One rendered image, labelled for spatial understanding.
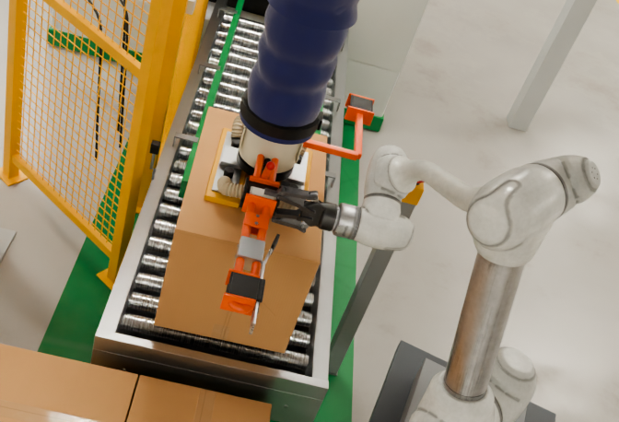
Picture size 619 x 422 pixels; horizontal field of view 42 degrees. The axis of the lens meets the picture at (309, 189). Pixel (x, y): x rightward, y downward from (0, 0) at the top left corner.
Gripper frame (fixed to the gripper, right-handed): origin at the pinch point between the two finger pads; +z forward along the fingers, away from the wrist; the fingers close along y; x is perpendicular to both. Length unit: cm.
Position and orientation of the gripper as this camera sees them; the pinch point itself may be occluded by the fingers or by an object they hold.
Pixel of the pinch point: (261, 199)
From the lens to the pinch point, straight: 210.3
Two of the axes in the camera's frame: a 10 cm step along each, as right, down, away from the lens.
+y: -2.6, 7.5, 6.1
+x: 0.7, -6.2, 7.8
